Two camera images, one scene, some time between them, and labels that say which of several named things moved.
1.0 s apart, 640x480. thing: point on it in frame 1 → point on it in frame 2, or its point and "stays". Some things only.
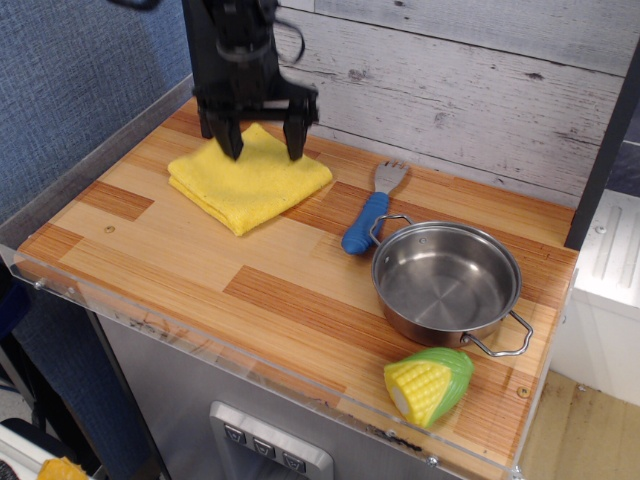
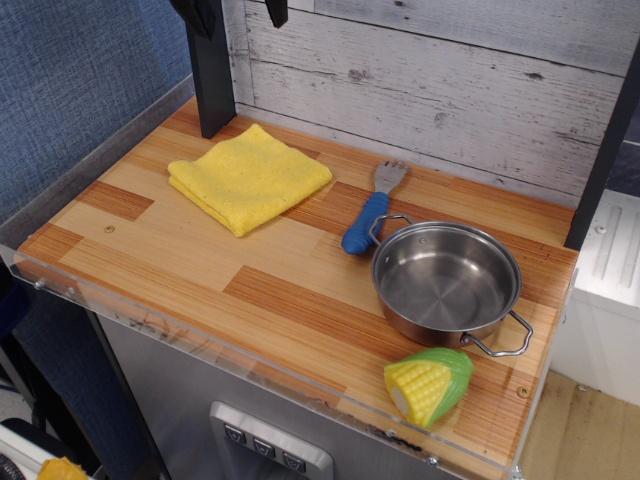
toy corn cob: [428, 384] stays
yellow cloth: [259, 184] stays
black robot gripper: [230, 81] → [201, 15]
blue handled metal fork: [360, 235] stays
